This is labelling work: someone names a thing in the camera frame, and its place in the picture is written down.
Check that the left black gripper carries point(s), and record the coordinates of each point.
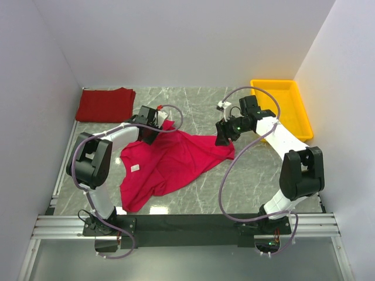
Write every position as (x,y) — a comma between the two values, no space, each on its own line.
(150,140)

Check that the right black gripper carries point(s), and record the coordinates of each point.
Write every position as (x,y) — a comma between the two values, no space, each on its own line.
(224,132)

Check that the pink t shirt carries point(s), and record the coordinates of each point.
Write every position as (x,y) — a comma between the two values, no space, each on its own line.
(171,162)

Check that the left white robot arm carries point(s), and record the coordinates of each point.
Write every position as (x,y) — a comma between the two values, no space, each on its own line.
(90,159)

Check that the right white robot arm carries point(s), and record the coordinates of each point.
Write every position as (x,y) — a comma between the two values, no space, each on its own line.
(302,171)

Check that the folded dark red t shirt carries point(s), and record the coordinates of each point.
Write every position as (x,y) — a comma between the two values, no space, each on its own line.
(106,106)

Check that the yellow plastic tray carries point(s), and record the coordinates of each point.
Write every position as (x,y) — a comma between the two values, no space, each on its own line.
(293,114)

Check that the black base beam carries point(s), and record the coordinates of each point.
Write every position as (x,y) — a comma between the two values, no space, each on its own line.
(198,230)

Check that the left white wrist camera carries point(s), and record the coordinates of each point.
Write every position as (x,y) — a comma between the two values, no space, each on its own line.
(161,116)

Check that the aluminium frame rail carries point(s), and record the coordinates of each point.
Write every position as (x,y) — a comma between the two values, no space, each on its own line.
(313,251)

